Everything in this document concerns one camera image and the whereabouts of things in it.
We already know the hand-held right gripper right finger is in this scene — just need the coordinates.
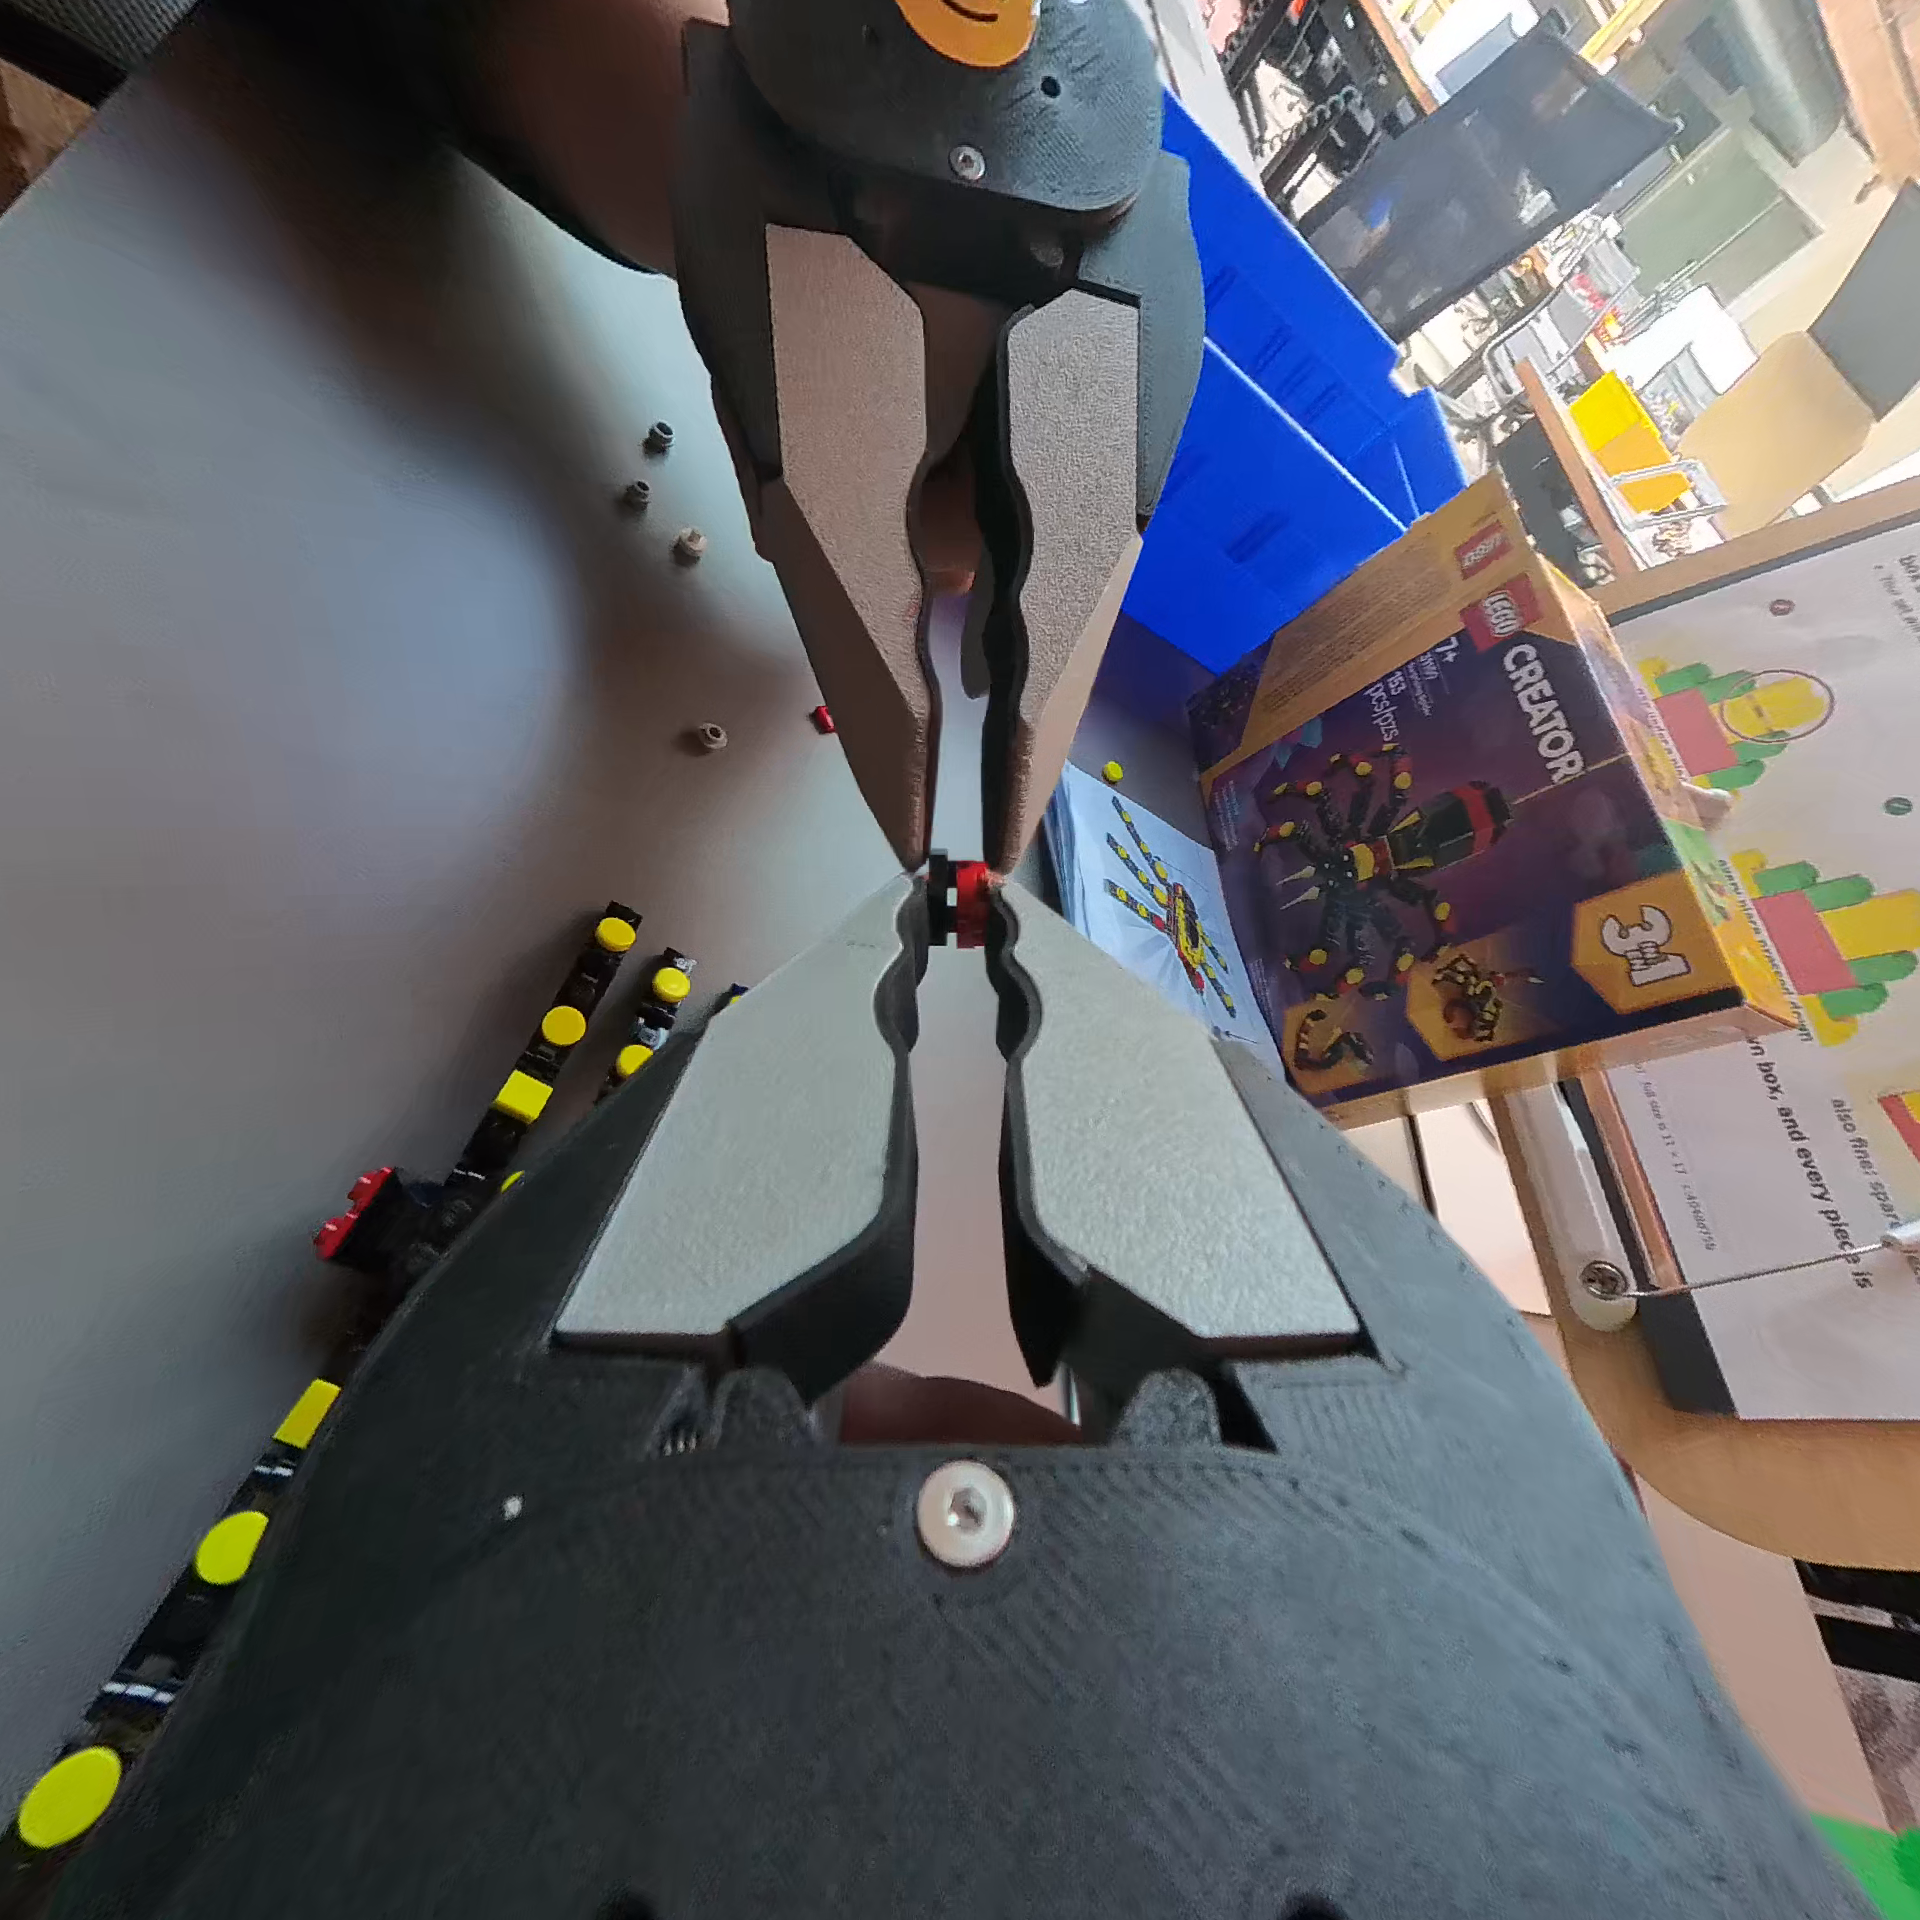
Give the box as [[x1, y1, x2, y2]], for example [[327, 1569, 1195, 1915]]
[[983, 882, 1364, 1434]]

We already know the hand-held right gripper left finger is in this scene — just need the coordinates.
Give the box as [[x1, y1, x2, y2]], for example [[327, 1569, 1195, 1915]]
[[551, 873, 935, 1409]]

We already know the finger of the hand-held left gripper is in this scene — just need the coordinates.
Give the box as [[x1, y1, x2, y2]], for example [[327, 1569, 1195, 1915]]
[[957, 287, 1151, 879], [754, 221, 944, 876]]

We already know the person's left forearm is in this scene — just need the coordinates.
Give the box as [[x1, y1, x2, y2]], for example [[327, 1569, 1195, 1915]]
[[435, 0, 706, 278]]

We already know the short black yellow lego leg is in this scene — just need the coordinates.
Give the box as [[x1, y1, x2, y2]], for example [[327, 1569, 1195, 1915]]
[[592, 949, 700, 1103]]

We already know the long black yellow lego leg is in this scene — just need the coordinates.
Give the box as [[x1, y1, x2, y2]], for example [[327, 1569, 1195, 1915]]
[[0, 1375, 346, 1854], [451, 900, 648, 1202]]

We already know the lego instruction booklet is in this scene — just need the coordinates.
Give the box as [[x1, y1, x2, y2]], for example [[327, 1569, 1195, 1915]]
[[1043, 761, 1284, 1074]]

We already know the red black lego assembly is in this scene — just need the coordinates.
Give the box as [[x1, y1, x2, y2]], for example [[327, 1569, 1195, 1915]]
[[311, 1162, 453, 1278]]

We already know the purple yellow lego set box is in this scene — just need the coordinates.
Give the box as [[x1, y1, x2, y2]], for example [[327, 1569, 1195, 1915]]
[[1185, 471, 1795, 1127]]

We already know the person's right hand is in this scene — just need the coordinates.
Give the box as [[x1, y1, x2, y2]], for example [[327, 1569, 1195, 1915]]
[[839, 1365, 1088, 1445]]

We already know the black framed workbench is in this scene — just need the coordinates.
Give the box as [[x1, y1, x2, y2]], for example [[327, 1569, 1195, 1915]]
[[1223, 0, 1443, 197]]

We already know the white cylinder with screw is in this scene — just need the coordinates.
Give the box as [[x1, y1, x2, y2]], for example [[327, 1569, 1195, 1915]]
[[1500, 1078, 1636, 1329]]

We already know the black mesh office chair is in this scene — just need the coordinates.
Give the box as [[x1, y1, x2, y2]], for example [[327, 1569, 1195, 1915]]
[[1296, 30, 1683, 348]]

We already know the yellow storage bin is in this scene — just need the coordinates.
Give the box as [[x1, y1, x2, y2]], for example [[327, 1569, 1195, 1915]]
[[1569, 373, 1696, 513]]

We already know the printed instruction sheet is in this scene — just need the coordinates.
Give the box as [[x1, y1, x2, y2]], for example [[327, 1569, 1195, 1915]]
[[1591, 517, 1920, 1420]]

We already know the tan office chair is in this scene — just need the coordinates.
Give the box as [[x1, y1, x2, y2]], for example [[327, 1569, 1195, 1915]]
[[1681, 195, 1920, 529]]

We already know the grey mesh chair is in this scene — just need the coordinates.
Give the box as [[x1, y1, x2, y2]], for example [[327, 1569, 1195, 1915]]
[[0, 0, 196, 107]]

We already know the brown cardboard box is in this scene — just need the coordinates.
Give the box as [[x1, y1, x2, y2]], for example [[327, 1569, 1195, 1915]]
[[0, 59, 92, 212]]

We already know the green plastic object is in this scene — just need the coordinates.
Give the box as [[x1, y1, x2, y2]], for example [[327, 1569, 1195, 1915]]
[[1808, 1807, 1920, 1920]]

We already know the white pin with wire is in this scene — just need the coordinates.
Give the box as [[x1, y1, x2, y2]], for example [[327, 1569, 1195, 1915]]
[[1634, 1219, 1920, 1297]]

